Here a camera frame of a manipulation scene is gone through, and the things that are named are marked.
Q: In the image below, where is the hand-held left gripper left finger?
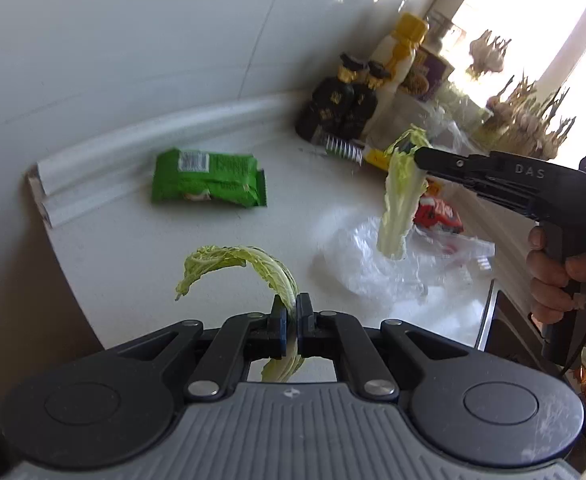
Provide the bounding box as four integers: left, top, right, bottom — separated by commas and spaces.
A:
115, 294, 289, 402

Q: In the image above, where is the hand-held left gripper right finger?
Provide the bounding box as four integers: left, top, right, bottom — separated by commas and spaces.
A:
295, 292, 466, 402

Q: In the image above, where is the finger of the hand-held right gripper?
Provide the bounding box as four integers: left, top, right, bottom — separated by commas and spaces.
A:
414, 146, 519, 186
466, 181, 541, 213

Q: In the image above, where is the red snack packet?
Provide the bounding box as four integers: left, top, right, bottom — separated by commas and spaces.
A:
413, 180, 465, 235

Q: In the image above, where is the white-stalked cabbage leaf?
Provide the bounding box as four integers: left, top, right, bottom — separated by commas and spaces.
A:
377, 127, 431, 262

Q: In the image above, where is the curled leafy cabbage leaf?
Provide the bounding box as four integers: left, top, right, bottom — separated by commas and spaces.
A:
174, 245, 306, 386

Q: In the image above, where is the green snack packet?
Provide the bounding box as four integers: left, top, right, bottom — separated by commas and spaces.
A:
151, 147, 268, 209

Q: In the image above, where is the person's right hand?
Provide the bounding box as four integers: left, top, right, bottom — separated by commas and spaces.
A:
527, 225, 586, 325

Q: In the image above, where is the knotted clear plastic bag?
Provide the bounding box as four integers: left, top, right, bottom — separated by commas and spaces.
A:
423, 105, 494, 156

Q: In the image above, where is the clear ridged plastic tray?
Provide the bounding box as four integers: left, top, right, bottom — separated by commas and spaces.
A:
440, 237, 496, 286

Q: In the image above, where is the row of sprouting garlic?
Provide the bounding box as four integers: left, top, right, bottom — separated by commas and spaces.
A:
468, 29, 579, 161

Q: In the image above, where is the purple food box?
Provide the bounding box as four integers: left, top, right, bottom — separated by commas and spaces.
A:
400, 45, 456, 98

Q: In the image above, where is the dark gold-capped bottle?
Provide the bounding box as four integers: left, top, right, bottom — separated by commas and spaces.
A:
295, 52, 369, 141
343, 60, 391, 138

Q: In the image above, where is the steel sink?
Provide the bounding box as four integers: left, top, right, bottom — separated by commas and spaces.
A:
476, 280, 544, 361

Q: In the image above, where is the white yellow-capped bottle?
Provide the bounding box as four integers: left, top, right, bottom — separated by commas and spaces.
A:
368, 12, 430, 136

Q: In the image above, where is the white backsplash trim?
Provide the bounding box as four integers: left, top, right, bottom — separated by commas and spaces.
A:
25, 92, 319, 228

